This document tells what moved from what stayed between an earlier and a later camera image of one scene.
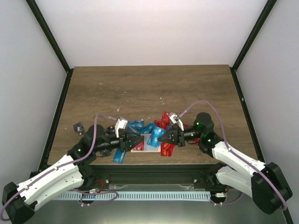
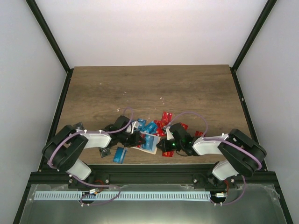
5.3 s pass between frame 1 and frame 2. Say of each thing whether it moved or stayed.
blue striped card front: stayed
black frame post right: stayed
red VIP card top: stayed
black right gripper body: moved
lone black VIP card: stayed
